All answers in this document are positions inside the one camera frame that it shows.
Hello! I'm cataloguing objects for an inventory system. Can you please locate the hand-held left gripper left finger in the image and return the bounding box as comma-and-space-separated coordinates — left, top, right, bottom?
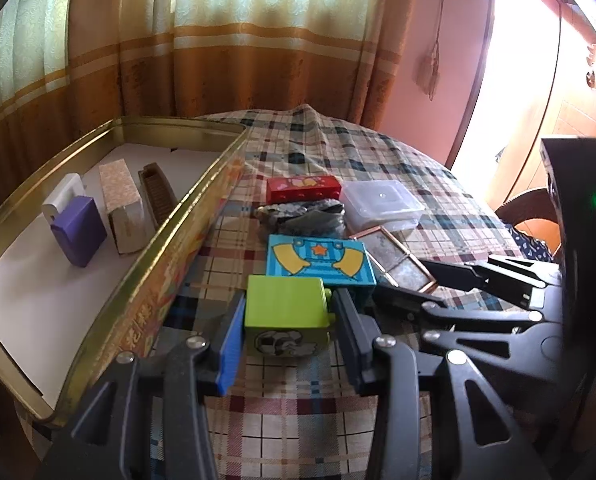
52, 291, 247, 480

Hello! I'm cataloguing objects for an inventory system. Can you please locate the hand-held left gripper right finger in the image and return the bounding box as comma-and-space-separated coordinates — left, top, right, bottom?
332, 290, 544, 480

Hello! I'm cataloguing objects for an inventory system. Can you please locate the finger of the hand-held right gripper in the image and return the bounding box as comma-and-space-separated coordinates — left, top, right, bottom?
420, 254, 563, 311
377, 285, 564, 356

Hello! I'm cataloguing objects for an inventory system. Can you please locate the framed glass tray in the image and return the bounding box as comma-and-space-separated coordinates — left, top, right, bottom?
348, 225, 439, 295

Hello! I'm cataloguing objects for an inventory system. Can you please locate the green toy block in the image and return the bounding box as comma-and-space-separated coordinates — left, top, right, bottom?
244, 275, 337, 360

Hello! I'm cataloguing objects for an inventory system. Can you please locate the blue toy block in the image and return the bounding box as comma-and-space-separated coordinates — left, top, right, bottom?
265, 234, 377, 313

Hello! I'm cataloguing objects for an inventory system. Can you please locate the gold rectangular tin box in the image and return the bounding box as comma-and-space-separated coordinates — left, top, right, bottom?
0, 116, 251, 428

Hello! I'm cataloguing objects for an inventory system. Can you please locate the clear plastic lidded box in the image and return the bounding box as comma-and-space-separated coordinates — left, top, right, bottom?
339, 180, 425, 235

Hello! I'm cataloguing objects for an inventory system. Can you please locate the grey patterned small pouch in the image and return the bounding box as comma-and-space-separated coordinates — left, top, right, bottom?
255, 199, 349, 240

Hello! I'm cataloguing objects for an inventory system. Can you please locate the red toy block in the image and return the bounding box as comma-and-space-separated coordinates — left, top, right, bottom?
266, 176, 341, 206

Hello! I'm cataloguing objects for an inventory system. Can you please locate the small purple box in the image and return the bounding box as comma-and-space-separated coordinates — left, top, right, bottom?
50, 196, 108, 268

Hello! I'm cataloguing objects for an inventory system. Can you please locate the tall pale cardboard box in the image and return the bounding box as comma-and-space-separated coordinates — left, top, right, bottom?
98, 159, 155, 256

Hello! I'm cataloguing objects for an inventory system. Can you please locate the dark blue feather-print cushion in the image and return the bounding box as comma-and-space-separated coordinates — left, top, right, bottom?
508, 225, 556, 263

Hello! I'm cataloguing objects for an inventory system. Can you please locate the orange wooden cabinet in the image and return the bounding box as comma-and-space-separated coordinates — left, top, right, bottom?
488, 0, 596, 221

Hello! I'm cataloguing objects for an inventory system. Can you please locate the orange and cream curtain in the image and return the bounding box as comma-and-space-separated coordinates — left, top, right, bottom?
0, 0, 423, 231

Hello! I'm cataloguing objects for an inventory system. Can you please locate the dark wooden door frame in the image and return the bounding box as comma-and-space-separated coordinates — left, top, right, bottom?
445, 0, 501, 171

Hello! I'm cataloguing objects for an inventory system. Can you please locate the hanging tassel wall ornament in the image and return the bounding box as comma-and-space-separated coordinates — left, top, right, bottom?
415, 0, 459, 103

